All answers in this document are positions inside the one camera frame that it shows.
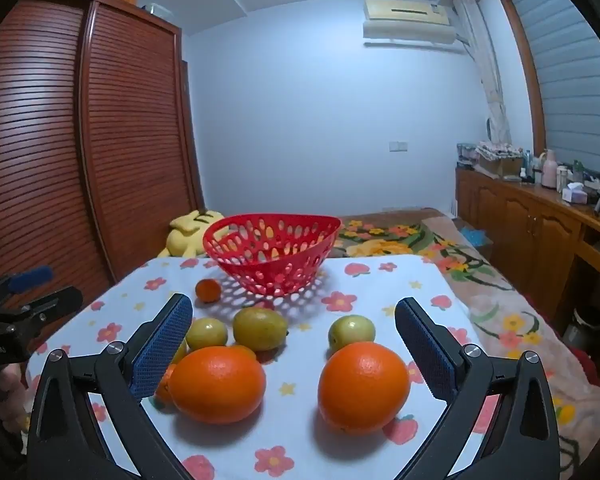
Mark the pink bottle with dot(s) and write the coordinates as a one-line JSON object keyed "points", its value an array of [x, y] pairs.
{"points": [[549, 172]]}

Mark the small tangerine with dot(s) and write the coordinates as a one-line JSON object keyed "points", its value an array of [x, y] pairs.
{"points": [[207, 291], [164, 390]]}

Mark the white floral tablecloth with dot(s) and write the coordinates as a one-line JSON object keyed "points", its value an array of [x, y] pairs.
{"points": [[380, 290]]}

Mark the grey window blind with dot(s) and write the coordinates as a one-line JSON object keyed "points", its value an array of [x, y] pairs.
{"points": [[570, 85]]}

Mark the blue plastic bag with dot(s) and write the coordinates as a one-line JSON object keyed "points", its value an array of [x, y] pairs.
{"points": [[476, 236]]}

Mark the large orange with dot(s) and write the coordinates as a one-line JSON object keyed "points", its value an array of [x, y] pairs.
{"points": [[217, 385], [364, 387]]}

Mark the yellow plush toy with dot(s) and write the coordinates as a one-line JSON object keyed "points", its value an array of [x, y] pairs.
{"points": [[185, 232]]}

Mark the pale patterned curtain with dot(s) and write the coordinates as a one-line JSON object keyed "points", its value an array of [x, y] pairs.
{"points": [[495, 105]]}

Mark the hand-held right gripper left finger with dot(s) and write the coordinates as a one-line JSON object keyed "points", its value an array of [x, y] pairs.
{"points": [[162, 350]]}

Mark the wall air conditioner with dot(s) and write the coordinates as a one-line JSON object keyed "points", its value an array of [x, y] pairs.
{"points": [[410, 30]]}

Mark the wooden slatted wardrobe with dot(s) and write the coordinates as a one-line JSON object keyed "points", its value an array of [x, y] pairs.
{"points": [[130, 135]]}

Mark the floral blanket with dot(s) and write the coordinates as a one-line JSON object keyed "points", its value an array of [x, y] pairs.
{"points": [[480, 280]]}

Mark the white wall switch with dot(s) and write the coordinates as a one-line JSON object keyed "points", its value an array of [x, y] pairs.
{"points": [[398, 146]]}

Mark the white jar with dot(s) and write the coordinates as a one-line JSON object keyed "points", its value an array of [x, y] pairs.
{"points": [[561, 179]]}

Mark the red perforated plastic basket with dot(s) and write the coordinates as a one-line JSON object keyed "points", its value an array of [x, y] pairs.
{"points": [[270, 280]]}

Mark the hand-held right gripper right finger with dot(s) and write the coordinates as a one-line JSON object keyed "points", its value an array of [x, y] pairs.
{"points": [[425, 355]]}

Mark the stacked grey storage boxes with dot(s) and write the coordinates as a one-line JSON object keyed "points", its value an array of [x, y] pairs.
{"points": [[466, 156]]}

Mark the green cap bottle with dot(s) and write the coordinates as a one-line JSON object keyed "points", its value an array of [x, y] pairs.
{"points": [[577, 172]]}

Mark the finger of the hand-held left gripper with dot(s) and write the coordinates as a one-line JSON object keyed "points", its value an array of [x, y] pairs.
{"points": [[55, 305], [30, 278]]}

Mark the medium orange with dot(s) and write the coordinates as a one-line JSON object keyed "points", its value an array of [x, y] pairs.
{"points": [[242, 350]]}

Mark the person's left hand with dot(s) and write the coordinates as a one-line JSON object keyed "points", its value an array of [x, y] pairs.
{"points": [[7, 390]]}

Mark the green jujube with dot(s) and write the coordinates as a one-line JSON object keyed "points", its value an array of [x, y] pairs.
{"points": [[349, 332]]}

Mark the wooden sideboard cabinet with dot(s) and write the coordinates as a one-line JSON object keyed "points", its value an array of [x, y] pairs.
{"points": [[520, 225]]}

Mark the grey trash bin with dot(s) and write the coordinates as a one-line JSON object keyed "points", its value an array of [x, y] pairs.
{"points": [[585, 327]]}

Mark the yellow lemon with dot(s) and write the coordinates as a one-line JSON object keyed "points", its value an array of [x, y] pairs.
{"points": [[180, 352]]}

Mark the yellow-green jujube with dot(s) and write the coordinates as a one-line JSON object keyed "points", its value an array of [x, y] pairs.
{"points": [[206, 332]]}

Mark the tissue box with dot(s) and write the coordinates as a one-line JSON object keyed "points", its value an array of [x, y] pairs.
{"points": [[574, 194]]}

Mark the yellow-green lemon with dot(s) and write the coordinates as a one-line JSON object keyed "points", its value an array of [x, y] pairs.
{"points": [[260, 328]]}

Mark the cardboard box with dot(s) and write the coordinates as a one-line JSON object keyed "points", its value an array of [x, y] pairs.
{"points": [[502, 165]]}

